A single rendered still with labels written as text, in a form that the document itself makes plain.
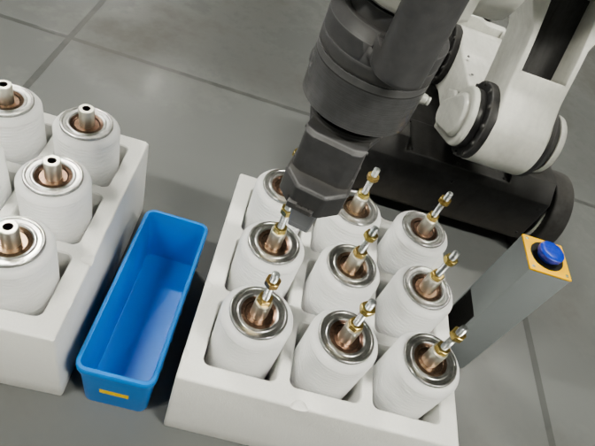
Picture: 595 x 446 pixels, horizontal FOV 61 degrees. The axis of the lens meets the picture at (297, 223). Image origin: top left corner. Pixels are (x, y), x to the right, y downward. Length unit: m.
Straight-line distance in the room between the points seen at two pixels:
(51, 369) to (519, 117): 0.82
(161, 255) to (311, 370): 0.41
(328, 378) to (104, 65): 1.00
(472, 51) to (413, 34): 0.94
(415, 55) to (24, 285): 0.53
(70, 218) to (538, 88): 0.77
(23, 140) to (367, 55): 0.63
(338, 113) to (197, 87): 1.03
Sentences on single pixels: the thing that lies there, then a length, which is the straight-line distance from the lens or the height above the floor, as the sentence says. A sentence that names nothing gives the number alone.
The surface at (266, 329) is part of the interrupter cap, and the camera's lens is 0.64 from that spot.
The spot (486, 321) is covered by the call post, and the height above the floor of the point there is 0.16.
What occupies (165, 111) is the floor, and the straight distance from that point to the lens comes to 1.28.
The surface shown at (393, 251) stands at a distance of 0.85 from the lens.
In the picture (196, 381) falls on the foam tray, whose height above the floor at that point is 0.18.
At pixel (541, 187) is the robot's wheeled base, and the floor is 0.20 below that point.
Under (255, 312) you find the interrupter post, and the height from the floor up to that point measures 0.26.
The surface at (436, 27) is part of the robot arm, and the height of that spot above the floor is 0.69.
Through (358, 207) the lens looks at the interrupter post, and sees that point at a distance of 0.80.
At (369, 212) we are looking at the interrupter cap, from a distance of 0.82.
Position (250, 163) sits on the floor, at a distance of 1.19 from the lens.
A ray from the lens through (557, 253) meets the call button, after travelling 0.86.
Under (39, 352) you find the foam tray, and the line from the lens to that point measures 0.74.
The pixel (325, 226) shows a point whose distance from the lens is 0.82.
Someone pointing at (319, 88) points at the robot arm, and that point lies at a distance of 0.37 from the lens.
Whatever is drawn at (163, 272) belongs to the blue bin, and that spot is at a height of 0.00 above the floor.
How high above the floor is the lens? 0.80
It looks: 47 degrees down
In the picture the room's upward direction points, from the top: 24 degrees clockwise
